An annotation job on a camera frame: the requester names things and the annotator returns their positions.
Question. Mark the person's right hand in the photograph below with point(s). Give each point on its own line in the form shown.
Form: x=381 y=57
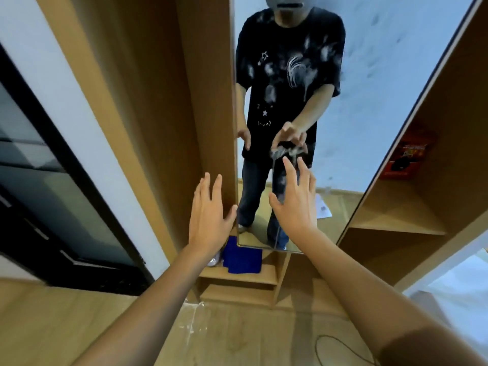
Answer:
x=301 y=213

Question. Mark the person's left hand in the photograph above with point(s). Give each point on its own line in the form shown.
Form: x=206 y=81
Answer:
x=207 y=224

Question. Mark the tall framed mirror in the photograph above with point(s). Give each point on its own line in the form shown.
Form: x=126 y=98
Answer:
x=381 y=91

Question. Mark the person's left forearm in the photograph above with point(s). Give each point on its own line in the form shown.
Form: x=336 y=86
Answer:
x=152 y=312

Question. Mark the person's right forearm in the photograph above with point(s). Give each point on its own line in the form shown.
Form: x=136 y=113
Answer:
x=373 y=301

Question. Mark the wooden wardrobe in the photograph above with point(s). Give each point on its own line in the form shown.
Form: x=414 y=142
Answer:
x=152 y=110

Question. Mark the grey dotted slipper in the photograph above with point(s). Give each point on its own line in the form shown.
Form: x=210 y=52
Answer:
x=214 y=259

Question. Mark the blue cloth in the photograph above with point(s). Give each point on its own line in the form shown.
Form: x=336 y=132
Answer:
x=242 y=259

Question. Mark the red box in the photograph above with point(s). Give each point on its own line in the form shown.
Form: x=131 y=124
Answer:
x=408 y=156

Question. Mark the white bed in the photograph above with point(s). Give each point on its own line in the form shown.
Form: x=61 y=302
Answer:
x=457 y=289

